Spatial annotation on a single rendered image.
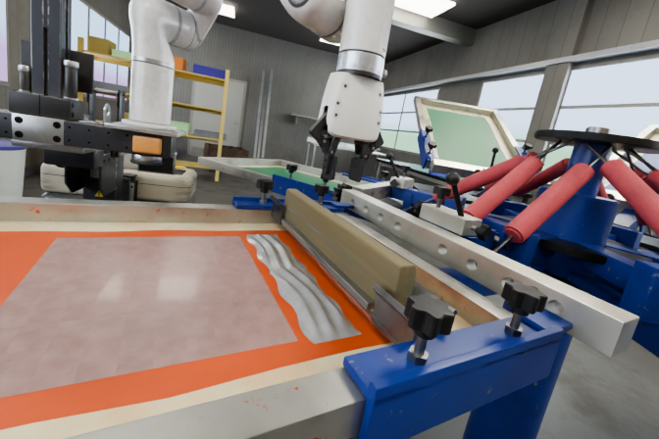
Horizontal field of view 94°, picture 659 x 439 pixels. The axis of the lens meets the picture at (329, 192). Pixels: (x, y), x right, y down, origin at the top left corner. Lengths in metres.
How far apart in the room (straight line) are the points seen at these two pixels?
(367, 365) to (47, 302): 0.37
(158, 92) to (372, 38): 0.58
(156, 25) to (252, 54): 8.31
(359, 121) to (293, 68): 8.77
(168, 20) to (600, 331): 1.01
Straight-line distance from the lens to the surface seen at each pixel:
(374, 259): 0.43
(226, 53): 9.18
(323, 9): 0.53
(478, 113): 2.43
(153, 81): 0.91
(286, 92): 9.15
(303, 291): 0.49
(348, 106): 0.49
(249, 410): 0.29
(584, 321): 0.55
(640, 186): 0.97
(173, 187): 1.48
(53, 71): 1.01
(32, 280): 0.55
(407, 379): 0.31
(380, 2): 0.53
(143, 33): 0.92
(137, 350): 0.40
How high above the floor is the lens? 1.20
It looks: 11 degrees down
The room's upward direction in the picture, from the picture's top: 10 degrees clockwise
